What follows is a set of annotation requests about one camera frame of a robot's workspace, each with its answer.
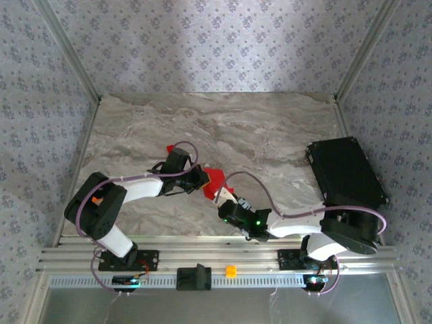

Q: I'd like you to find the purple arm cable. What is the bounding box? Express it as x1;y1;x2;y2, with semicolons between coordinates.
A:
76;140;200;297
214;171;388;297

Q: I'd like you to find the black mount block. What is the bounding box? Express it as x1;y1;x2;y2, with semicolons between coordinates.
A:
175;263;213;292

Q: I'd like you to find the right controller circuit board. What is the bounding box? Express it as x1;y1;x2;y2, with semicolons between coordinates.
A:
302;273;328;291

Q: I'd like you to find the aluminium rail frame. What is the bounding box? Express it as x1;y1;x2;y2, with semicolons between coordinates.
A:
35;234;399;274

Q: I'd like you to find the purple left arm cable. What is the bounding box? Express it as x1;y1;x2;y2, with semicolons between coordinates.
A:
76;140;200;297

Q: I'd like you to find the grey slotted cable duct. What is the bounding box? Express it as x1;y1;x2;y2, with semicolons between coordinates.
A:
49;275;306;290

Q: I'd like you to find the left controller circuit board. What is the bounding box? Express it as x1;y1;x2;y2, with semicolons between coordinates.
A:
111;275;149;288

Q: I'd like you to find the controller circuit board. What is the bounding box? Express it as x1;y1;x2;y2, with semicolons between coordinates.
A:
302;273;328;291
111;275;149;288

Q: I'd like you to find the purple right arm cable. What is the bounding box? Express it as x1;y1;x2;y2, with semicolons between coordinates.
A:
214;171;388;297

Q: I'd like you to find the aluminium corner post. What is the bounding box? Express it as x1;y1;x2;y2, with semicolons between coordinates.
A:
33;0;103;102
333;0;402;102

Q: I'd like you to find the aluminium table side rail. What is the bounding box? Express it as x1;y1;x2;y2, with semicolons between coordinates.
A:
332;97;385;244
52;97;102;247

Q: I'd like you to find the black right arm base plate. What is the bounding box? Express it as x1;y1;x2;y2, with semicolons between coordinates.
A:
277;248;340;271

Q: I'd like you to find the black flat box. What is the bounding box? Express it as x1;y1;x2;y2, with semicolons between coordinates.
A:
305;136;389;207

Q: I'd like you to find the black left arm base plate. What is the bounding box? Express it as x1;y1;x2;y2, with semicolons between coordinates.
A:
97;249;159;272

